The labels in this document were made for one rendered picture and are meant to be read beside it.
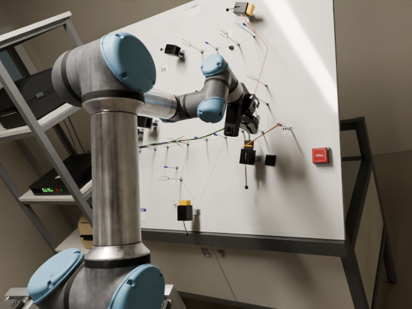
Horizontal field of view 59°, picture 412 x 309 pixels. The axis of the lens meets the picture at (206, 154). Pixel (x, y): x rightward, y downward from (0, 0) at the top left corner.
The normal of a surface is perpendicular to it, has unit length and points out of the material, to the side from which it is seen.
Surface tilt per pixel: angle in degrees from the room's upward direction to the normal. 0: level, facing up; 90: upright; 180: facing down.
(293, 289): 90
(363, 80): 90
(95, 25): 90
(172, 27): 53
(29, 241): 90
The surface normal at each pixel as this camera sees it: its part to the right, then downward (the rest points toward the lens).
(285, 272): -0.45, 0.54
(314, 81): -0.57, -0.08
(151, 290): 0.85, 0.03
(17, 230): 0.89, -0.17
